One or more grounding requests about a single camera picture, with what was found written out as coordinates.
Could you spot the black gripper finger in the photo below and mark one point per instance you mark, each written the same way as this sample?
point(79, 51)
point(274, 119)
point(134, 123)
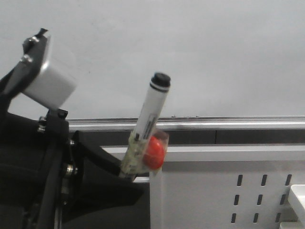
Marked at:
point(94, 188)

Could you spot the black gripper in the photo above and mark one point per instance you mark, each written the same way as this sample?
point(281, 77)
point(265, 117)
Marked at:
point(38, 171)

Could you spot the white marker with black end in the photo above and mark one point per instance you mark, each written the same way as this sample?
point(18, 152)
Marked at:
point(145, 128)

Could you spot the red magnet taped to marker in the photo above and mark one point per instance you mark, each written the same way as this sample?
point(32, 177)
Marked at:
point(154, 155)

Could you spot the grey perforated stand panel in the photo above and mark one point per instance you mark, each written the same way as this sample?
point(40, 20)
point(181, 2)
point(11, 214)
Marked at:
point(225, 187)

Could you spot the white plastic marker tray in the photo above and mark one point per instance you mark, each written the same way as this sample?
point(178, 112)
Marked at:
point(297, 202)

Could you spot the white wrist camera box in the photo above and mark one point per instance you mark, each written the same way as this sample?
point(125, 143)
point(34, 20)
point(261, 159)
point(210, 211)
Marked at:
point(56, 80)

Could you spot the white whiteboard with aluminium frame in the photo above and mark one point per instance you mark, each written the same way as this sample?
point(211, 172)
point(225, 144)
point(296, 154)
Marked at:
point(233, 63)

